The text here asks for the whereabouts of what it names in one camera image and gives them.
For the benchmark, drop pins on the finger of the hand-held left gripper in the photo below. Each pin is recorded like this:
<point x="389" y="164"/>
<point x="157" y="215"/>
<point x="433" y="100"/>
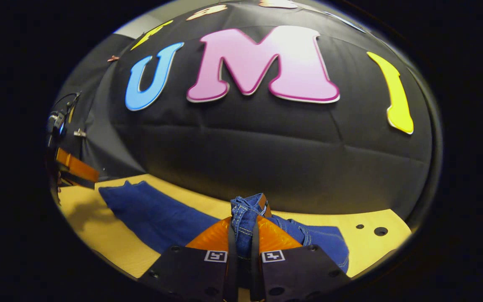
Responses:
<point x="78" y="167"/>

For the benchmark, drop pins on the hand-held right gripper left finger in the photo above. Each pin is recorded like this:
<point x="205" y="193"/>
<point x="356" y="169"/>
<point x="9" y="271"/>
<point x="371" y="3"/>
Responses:
<point x="231" y="268"/>

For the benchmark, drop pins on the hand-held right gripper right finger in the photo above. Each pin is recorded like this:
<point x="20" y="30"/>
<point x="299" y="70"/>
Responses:
<point x="255" y="268"/>

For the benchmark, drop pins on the blue jeans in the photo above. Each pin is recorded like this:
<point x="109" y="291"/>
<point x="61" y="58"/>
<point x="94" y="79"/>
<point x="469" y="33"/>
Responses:
<point x="153" y="214"/>

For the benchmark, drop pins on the small metal clip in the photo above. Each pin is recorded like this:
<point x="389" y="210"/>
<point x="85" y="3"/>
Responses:
<point x="79" y="133"/>
<point x="112" y="58"/>

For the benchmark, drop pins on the black backdrop cloth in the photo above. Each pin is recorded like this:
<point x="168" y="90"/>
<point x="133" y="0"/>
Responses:
<point x="266" y="147"/>

